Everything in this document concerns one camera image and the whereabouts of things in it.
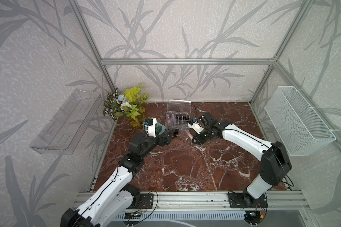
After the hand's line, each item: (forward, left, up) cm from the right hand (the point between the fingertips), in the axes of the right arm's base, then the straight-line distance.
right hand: (193, 139), depth 84 cm
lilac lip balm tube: (+20, +17, -6) cm, 26 cm away
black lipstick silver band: (+22, +5, -7) cm, 24 cm away
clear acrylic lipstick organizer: (+24, +9, -5) cm, 26 cm away
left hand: (-2, +13, +13) cm, 19 cm away
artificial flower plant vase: (+21, +40, +9) cm, 46 cm away
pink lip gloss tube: (+2, +3, +2) cm, 4 cm away
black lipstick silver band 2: (+22, +2, -7) cm, 24 cm away
